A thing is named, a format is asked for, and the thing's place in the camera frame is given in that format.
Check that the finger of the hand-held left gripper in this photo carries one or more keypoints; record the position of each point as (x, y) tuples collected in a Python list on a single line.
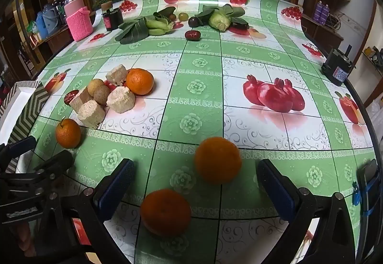
[(55, 161), (19, 145)]

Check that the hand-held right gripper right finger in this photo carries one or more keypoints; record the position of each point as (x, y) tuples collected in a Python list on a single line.
[(276, 192)]

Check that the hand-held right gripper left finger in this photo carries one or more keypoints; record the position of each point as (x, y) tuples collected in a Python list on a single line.
[(116, 189)]

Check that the orange mandarin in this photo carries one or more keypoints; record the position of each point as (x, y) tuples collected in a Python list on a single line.
[(139, 81), (217, 160), (68, 133), (165, 212)]

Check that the striped box with white inside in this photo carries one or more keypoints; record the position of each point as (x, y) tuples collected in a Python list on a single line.
[(18, 105)]

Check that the cake block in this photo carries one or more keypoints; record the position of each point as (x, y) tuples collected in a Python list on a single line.
[(91, 114), (117, 74)]

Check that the dark red jujube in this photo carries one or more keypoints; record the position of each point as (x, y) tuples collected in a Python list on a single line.
[(70, 97), (192, 35)]

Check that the beige sugarcane chunk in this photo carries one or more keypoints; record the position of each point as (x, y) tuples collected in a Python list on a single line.
[(121, 99), (80, 100)]

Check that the person's left hand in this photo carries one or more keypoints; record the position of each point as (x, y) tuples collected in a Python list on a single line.
[(25, 238)]

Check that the brown round potato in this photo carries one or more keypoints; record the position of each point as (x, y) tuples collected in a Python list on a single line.
[(102, 95)]

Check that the brown round fruit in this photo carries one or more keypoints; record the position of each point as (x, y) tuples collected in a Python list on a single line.
[(90, 85)]

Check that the black phone with blue clip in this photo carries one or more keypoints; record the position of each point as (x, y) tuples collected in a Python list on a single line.
[(368, 189)]

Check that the wooden side cabinet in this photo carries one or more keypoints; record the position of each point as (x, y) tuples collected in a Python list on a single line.
[(51, 39)]

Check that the blue water jug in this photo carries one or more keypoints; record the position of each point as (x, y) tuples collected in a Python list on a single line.
[(42, 24)]

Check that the white plastic bag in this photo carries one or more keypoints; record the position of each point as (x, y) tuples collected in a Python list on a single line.
[(376, 108)]

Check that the black motor device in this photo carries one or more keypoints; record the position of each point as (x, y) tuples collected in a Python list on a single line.
[(336, 69)]

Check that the pink bottle with knitted sleeve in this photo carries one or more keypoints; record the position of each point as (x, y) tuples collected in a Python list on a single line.
[(78, 20)]

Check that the green fruit print tablecloth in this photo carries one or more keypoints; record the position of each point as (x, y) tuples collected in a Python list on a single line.
[(194, 72)]

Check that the bok choy with large leaves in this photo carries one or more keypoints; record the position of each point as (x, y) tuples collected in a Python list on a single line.
[(134, 31)]

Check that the black jar with red label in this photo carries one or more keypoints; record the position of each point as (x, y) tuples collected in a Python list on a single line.
[(113, 20)]

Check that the brown wooden block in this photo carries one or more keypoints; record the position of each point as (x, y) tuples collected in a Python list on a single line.
[(106, 6)]

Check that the low wooden cabinet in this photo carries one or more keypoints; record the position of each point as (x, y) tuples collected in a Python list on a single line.
[(326, 32)]

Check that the dark green tool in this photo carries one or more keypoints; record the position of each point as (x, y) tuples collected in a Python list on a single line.
[(375, 56)]

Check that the bok choy with pale stem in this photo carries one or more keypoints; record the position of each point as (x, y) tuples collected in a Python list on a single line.
[(220, 21)]

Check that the small dark brown fruit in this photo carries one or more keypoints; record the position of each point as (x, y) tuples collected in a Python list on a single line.
[(172, 16)]

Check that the dark purple plum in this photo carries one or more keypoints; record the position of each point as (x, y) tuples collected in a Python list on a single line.
[(194, 22)]

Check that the purple bottle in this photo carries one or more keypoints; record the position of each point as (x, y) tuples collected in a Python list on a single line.
[(326, 14), (318, 12)]

